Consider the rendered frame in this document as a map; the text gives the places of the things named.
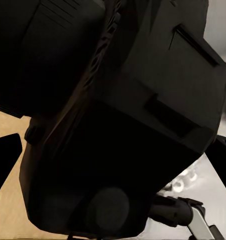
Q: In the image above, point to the digital camera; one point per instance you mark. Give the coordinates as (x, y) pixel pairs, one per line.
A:
(122, 95)

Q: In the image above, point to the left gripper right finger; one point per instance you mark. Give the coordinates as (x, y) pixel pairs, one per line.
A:
(216, 153)

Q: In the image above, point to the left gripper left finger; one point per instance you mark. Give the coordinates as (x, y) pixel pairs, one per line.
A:
(10, 150)

